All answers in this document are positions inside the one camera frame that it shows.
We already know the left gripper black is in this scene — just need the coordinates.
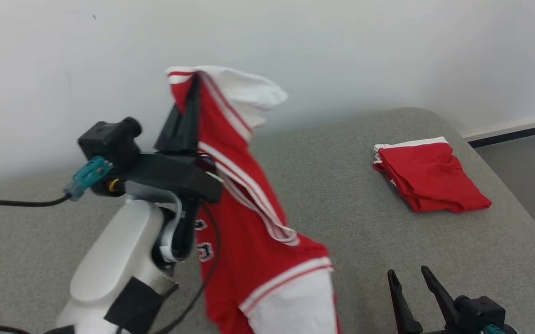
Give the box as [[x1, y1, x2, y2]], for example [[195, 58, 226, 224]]
[[124, 74, 224, 204]]

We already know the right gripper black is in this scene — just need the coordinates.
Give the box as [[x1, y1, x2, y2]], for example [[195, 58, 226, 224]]
[[387, 265, 484, 334]]

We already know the red shorts white stripe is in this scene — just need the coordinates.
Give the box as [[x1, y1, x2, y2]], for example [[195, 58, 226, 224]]
[[372, 136, 492, 214]]

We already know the red Bulls basketball jersey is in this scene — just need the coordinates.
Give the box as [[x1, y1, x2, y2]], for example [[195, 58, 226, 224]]
[[165, 65, 342, 334]]

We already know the thin black cable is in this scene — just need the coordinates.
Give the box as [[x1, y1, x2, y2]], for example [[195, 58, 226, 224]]
[[154, 203, 222, 334]]

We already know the black cable teal connector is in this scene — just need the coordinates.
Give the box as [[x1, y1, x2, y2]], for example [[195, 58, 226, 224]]
[[0, 155, 113, 229]]

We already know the white black wall skirting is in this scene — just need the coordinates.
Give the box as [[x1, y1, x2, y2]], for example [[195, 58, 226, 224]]
[[461, 113, 535, 148]]

